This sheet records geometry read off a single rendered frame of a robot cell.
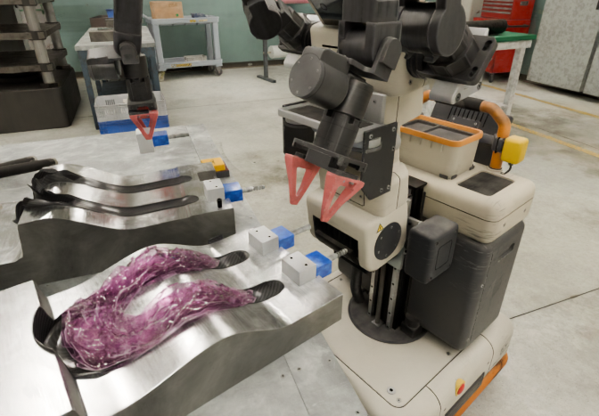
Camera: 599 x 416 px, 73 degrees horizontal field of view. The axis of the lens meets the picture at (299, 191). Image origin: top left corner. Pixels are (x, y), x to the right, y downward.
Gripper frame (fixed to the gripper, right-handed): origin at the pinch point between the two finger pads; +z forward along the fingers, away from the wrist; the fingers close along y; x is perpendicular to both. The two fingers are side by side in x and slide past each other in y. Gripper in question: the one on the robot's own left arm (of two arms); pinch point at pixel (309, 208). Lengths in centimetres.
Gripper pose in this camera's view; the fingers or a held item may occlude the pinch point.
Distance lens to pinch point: 61.5
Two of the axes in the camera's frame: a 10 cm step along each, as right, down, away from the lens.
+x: 6.8, 1.3, 7.2
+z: -3.3, 9.3, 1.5
